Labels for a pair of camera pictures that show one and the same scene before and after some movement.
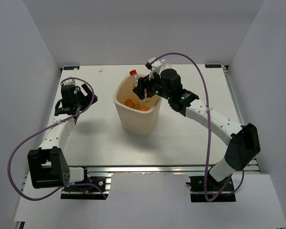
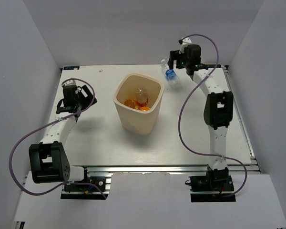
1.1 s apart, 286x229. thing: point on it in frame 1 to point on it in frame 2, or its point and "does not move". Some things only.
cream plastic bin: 137,116 does not move
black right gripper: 145,82 to 175,56
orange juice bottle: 132,103 does not move
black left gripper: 88,98 does not move
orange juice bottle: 144,108 does not move
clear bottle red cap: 135,78 to 141,94
